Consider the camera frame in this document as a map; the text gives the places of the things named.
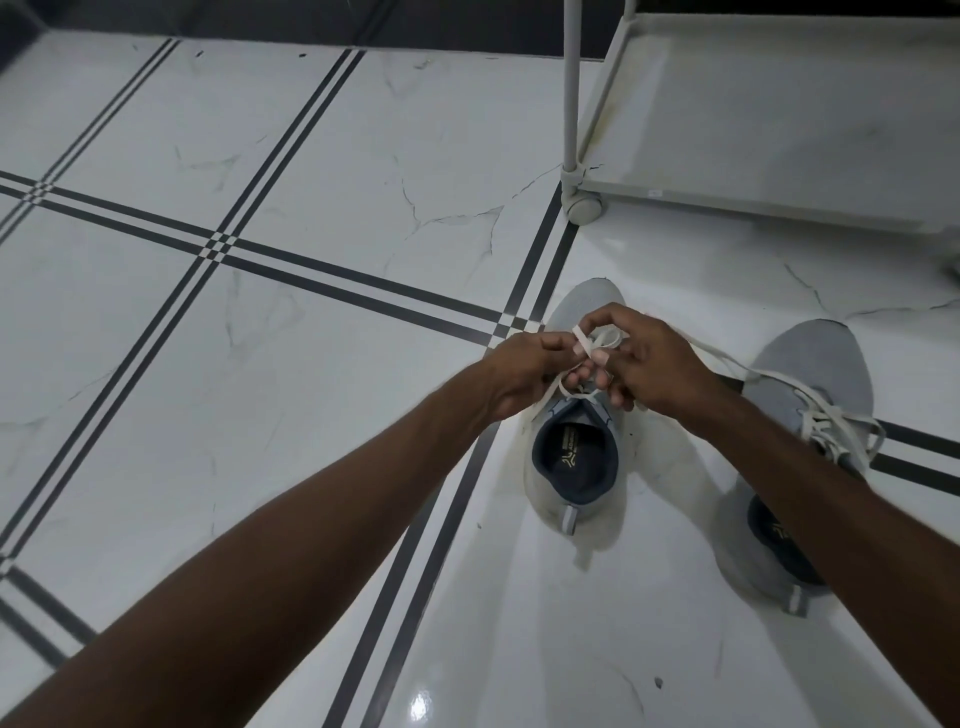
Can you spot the white shoelace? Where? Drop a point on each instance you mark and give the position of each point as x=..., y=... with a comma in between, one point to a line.
x=598, y=343
x=829, y=420

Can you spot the person's right hand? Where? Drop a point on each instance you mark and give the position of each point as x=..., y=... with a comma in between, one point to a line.
x=660, y=367

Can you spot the grey sneaker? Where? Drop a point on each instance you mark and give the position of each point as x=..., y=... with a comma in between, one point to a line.
x=574, y=457
x=814, y=367

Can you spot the person's right forearm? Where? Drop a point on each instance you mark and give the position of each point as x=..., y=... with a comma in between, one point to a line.
x=840, y=517

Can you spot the person's left hand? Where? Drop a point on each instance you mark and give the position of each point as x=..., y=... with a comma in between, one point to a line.
x=517, y=371

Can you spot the white wheeled metal rack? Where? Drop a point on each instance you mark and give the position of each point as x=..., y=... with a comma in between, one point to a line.
x=772, y=112

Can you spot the person's left thumb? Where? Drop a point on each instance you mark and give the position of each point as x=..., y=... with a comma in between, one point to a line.
x=564, y=344

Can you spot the person's left forearm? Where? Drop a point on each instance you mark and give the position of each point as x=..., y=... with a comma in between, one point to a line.
x=285, y=555

